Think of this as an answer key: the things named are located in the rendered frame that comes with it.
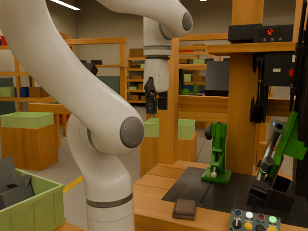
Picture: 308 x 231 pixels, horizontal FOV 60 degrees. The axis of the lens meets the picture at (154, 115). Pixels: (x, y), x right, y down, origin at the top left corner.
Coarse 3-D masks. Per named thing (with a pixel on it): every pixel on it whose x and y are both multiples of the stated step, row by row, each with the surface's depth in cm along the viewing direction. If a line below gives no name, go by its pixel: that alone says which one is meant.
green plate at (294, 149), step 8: (296, 112) 93; (288, 120) 102; (296, 120) 95; (288, 128) 95; (296, 128) 95; (288, 136) 95; (296, 136) 95; (280, 144) 100; (288, 144) 97; (296, 144) 96; (280, 152) 97; (288, 152) 97; (296, 152) 96; (304, 152) 95
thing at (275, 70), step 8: (272, 56) 118; (280, 56) 116; (288, 56) 115; (264, 64) 120; (272, 64) 118; (280, 64) 117; (288, 64) 116; (264, 72) 120; (272, 72) 119; (280, 72) 117; (288, 72) 116; (264, 80) 120; (272, 80) 119; (280, 80) 118; (288, 80) 117
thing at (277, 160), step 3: (276, 156) 98; (279, 156) 97; (276, 159) 97; (279, 159) 96; (276, 162) 96; (279, 162) 96; (273, 165) 98; (276, 165) 96; (279, 165) 95; (270, 168) 102; (273, 168) 98; (276, 168) 97; (270, 171) 100; (273, 171) 99; (270, 174) 101; (273, 174) 101
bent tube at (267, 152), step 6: (276, 120) 106; (276, 126) 107; (282, 126) 105; (276, 132) 106; (282, 132) 102; (270, 138) 111; (276, 138) 109; (270, 144) 112; (270, 150) 112; (264, 156) 112; (270, 156) 112; (258, 174) 107; (264, 174) 107
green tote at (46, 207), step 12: (36, 180) 117; (48, 180) 113; (36, 192) 118; (48, 192) 102; (60, 192) 108; (24, 204) 94; (36, 204) 99; (48, 204) 103; (60, 204) 108; (0, 216) 87; (12, 216) 91; (24, 216) 95; (36, 216) 99; (48, 216) 104; (60, 216) 109; (0, 228) 88; (12, 228) 91; (24, 228) 96; (36, 228) 99; (48, 228) 104
